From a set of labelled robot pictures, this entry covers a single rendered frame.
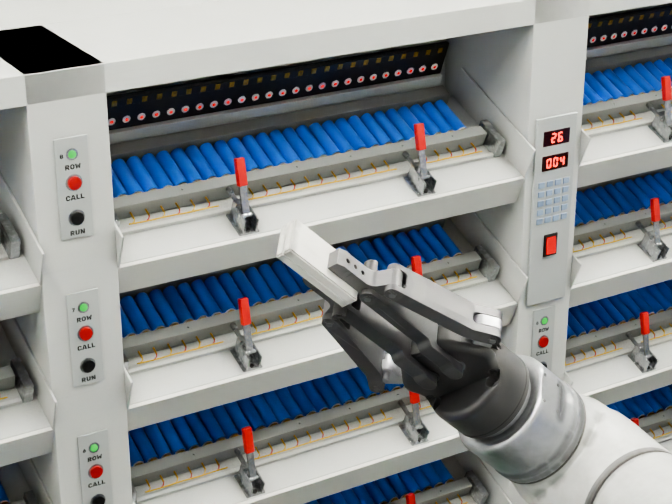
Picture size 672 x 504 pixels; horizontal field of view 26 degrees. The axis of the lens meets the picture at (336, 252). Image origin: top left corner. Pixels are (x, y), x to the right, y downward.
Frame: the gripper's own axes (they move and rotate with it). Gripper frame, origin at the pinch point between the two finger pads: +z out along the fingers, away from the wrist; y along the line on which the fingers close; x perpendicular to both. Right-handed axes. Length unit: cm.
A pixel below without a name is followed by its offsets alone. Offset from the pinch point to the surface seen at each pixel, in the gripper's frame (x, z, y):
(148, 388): -35, -34, -68
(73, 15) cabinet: -70, -3, -57
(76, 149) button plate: -44, -5, -51
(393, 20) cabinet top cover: -72, -29, -27
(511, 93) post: -81, -54, -29
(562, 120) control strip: -79, -61, -25
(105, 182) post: -44, -11, -52
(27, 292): -33, -12, -63
